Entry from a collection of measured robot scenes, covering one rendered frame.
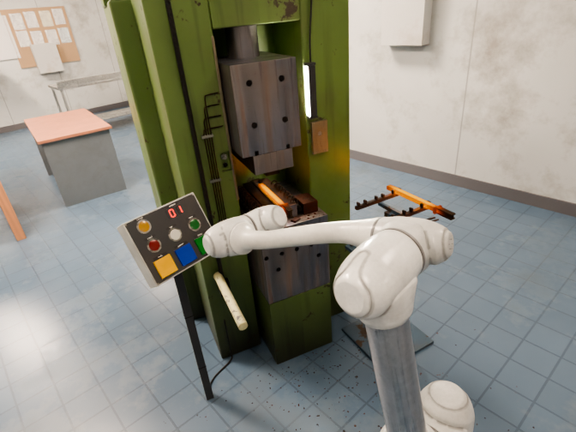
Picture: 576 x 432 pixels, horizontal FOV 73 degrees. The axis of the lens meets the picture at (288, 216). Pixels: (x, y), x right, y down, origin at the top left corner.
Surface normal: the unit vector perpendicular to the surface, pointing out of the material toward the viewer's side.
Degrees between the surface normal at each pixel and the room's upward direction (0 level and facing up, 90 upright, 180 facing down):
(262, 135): 90
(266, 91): 90
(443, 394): 6
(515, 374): 0
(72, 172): 90
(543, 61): 90
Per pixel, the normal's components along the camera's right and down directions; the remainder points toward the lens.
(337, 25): 0.41, 0.40
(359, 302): -0.75, 0.28
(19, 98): 0.67, 0.30
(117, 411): -0.08, -0.88
